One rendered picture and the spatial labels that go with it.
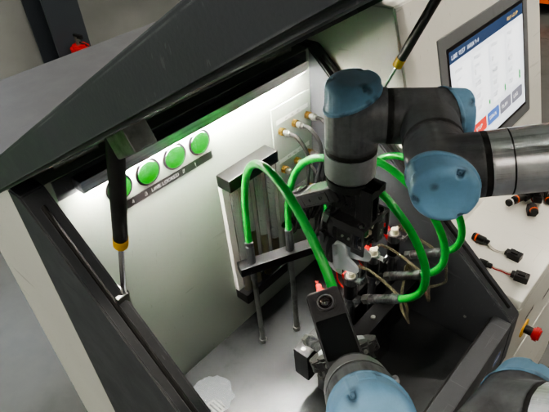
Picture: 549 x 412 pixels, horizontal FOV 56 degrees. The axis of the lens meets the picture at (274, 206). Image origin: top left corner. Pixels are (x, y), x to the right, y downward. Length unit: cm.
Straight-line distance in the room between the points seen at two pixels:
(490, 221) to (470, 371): 45
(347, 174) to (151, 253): 45
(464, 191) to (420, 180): 5
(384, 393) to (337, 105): 37
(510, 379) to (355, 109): 35
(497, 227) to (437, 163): 87
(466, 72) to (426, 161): 76
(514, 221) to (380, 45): 61
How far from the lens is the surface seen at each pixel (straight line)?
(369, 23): 110
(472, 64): 135
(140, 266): 102
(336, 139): 71
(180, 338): 121
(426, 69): 117
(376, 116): 69
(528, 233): 144
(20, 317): 286
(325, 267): 72
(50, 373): 255
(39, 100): 99
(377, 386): 47
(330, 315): 67
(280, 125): 115
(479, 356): 118
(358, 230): 78
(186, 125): 92
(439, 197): 58
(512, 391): 58
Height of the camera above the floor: 187
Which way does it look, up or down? 38 degrees down
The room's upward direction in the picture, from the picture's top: 6 degrees counter-clockwise
